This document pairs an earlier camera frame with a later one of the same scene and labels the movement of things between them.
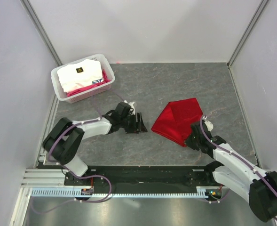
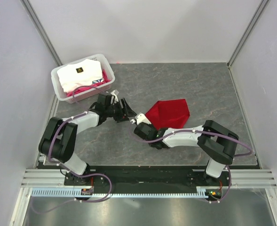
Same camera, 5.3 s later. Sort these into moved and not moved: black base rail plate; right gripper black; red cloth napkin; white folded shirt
Moved: red cloth napkin; right gripper black
Not moved: black base rail plate; white folded shirt
